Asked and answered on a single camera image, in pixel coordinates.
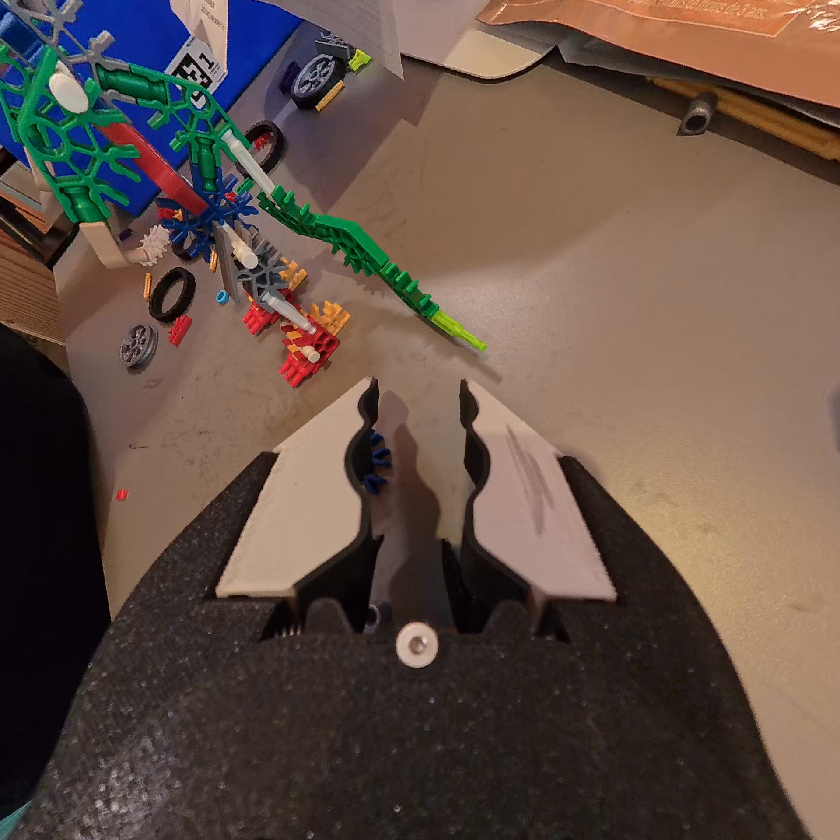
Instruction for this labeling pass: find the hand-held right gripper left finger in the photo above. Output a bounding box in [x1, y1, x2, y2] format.
[214, 378, 382, 618]

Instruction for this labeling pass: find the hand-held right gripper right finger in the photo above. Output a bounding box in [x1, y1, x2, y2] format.
[458, 378, 619, 618]

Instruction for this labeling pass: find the white snowflake connector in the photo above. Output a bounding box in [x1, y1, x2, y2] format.
[138, 226, 174, 266]

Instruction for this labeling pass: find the brown wooden box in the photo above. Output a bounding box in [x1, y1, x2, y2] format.
[0, 224, 67, 342]

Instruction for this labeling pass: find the printed instruction sheet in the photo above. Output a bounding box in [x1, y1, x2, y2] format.
[164, 0, 401, 80]

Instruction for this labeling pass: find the blue snowflake connector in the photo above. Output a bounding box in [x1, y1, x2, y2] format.
[361, 431, 392, 497]

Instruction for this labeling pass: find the grey toy wheel hub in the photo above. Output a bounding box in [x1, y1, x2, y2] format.
[119, 325, 160, 371]

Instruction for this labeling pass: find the blue plastic bin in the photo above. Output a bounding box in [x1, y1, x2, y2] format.
[0, 0, 309, 172]

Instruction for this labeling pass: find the colourful toy construction model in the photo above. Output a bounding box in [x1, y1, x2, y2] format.
[0, 0, 489, 388]

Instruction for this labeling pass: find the black toy tire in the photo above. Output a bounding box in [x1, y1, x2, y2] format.
[243, 121, 287, 172]
[147, 267, 198, 322]
[292, 50, 349, 112]

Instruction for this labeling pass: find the tan connector piece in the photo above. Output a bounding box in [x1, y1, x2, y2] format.
[77, 217, 135, 271]

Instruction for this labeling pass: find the small grey spacer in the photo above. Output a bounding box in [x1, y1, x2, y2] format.
[676, 95, 720, 136]

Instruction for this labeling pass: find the green and lime connector cluster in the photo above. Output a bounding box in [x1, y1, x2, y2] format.
[256, 184, 489, 355]

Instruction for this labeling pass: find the yellow rod with grey connector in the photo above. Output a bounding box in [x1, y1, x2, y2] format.
[650, 73, 840, 161]

